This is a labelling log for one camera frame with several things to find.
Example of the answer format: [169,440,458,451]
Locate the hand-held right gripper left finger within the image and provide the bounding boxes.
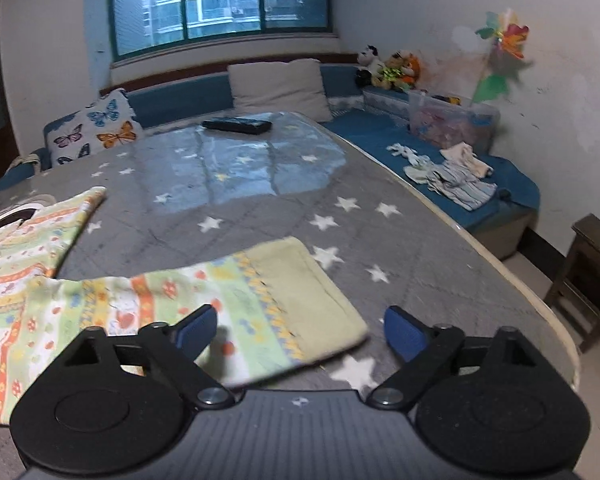
[57,304,236,409]

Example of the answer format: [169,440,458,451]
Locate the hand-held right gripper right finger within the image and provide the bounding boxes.
[367,305,537,409]

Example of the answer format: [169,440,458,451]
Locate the patterned pants with green cuffs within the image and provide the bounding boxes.
[0,186,370,426]

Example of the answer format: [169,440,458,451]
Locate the beige cloth on sofa arm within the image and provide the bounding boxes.
[11,152,44,172]

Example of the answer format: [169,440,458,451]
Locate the striped baby clothes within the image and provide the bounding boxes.
[404,159,497,211]

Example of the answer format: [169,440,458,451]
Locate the grey star tablecloth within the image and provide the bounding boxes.
[0,110,581,480]

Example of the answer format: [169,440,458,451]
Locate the small white patterned cloth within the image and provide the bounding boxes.
[386,143,421,161]

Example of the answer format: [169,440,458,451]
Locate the cream cloth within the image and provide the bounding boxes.
[440,142,495,179]

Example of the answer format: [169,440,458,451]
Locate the blue sofa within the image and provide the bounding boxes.
[0,51,541,261]

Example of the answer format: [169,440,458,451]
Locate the dark wooden stool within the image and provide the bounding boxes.
[544,213,600,354]

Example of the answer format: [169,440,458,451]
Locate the black remote control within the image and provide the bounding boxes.
[201,117,274,136]

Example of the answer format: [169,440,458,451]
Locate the clear plastic storage box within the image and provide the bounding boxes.
[408,90,501,154]

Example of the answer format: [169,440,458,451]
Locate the round built-in induction cooker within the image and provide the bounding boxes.
[0,195,57,237]

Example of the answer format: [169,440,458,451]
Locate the butterfly print pillow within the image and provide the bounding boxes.
[43,88,147,168]

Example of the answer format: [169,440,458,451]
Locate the beige pillow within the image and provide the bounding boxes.
[226,58,334,124]

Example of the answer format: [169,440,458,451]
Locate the orange plush toy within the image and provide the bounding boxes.
[402,55,424,92]

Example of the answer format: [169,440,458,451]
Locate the brown plush bear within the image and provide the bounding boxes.
[372,51,416,91]

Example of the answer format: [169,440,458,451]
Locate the colourful pinwheel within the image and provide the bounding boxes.
[467,10,534,109]

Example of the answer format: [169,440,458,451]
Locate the green framed window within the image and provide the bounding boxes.
[107,0,334,59]

